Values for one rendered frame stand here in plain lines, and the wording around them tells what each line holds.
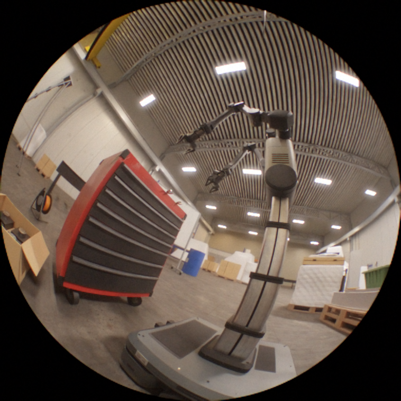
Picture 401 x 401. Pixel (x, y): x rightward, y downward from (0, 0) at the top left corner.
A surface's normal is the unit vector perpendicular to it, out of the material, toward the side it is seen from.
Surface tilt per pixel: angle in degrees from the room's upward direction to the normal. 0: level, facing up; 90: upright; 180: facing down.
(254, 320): 90
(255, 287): 90
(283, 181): 90
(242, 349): 90
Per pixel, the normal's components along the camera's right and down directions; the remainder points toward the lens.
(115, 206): 0.86, 0.13
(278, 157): -0.50, -0.40
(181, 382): -0.06, -0.98
